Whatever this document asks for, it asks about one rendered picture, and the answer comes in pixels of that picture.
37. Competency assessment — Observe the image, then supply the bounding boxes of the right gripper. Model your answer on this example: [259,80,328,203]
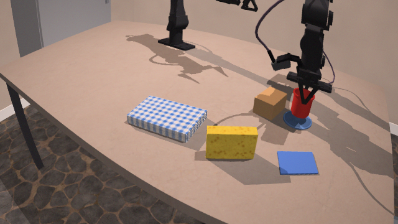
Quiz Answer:
[216,0,258,12]

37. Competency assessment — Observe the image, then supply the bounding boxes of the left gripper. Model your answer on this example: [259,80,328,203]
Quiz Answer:
[276,52,322,105]

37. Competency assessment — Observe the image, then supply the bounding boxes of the blue round coaster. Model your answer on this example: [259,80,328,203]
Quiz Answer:
[283,111,312,130]

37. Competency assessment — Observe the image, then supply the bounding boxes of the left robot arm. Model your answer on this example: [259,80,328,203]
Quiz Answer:
[271,0,333,93]

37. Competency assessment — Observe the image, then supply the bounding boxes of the red cup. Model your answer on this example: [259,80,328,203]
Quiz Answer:
[291,88,315,118]

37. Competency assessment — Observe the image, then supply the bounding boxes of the blue flat rectangular slab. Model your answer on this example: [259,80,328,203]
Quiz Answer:
[277,151,318,175]

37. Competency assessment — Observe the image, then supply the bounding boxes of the blue and white checkered towel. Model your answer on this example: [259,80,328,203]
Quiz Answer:
[127,96,207,142]

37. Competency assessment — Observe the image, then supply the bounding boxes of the yellow sponge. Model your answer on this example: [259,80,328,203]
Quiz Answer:
[206,126,258,159]

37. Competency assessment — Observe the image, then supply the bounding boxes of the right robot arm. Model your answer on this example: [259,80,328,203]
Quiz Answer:
[158,0,195,51]

